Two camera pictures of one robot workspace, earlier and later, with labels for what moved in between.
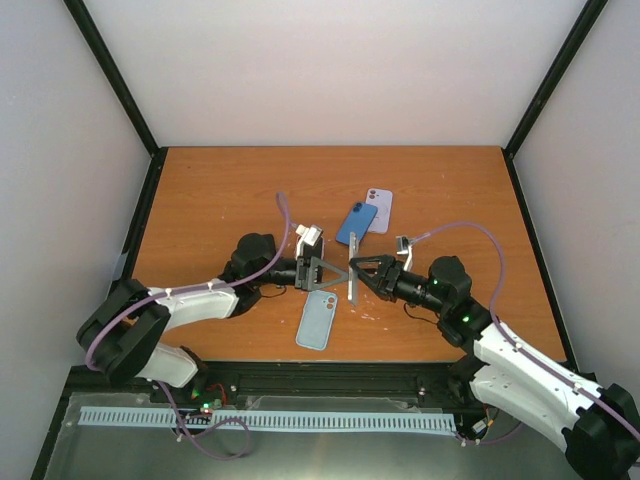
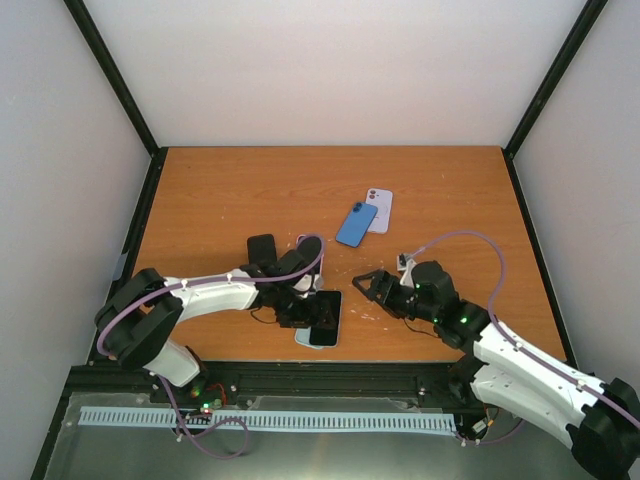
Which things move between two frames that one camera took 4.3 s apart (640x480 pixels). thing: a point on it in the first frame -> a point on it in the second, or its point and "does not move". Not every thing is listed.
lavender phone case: [383, 201] does not move
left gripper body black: [299, 279] -> [290, 310]
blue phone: [357, 221] does not move
